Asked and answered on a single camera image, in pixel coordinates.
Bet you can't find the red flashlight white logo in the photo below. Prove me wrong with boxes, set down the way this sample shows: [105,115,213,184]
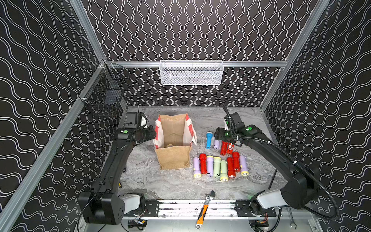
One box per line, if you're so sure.
[226,143,234,155]

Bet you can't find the red flashlight back row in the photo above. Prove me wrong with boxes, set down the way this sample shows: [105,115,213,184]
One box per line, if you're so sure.
[220,141,229,156]

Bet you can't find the red flashlight row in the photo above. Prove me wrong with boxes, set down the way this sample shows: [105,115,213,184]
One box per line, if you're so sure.
[220,141,229,156]
[199,153,207,175]

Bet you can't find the lavender flashlight back row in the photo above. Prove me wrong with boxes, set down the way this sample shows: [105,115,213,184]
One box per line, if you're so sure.
[213,140,220,150]

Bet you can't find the blue flashlight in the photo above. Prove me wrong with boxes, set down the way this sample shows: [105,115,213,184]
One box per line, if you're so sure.
[205,132,213,149]

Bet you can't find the jute tote bag red trim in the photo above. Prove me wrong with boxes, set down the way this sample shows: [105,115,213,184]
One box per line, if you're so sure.
[153,114,197,170]

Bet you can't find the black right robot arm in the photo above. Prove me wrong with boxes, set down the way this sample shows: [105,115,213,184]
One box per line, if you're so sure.
[214,113,340,220]

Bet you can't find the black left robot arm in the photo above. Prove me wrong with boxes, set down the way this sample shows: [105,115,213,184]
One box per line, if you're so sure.
[78,112,156,225]

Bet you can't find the red flashlight front upper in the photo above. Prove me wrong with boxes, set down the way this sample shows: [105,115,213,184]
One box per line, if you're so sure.
[232,152,240,173]

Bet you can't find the light green flashlight left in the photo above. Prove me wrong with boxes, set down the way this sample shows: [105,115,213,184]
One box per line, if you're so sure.
[213,157,221,179]

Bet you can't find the light green flashlight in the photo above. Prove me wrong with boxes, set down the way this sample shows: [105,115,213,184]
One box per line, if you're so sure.
[220,160,229,182]
[213,157,221,179]

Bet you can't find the red flashlight front row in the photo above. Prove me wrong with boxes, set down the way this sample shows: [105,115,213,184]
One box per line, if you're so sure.
[199,153,207,175]

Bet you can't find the red flashlight front lower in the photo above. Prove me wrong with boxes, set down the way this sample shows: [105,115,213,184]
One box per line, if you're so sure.
[227,157,236,178]

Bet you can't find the light green flashlight right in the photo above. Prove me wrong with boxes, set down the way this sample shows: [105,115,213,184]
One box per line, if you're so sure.
[220,160,229,182]

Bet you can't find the lavender flashlight yellow head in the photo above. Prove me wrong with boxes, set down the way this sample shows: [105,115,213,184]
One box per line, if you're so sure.
[193,157,202,178]

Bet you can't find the black hex key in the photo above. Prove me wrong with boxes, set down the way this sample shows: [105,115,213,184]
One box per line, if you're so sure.
[268,169,278,190]

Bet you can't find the silver combination wrench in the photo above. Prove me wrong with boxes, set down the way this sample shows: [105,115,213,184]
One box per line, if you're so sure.
[287,207,297,230]

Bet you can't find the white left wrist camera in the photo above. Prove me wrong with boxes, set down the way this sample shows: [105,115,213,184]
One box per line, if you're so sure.
[141,112,149,128]

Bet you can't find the black wire mesh basket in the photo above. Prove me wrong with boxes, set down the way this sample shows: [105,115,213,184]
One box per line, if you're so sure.
[82,63,132,117]

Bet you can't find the white wire mesh basket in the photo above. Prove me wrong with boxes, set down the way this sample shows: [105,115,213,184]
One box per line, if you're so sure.
[159,60,224,86]

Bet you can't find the orange handled adjustable wrench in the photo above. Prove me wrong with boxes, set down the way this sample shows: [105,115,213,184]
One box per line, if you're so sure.
[195,190,216,230]

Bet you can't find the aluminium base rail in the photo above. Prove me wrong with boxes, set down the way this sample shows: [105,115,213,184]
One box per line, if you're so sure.
[121,199,314,218]

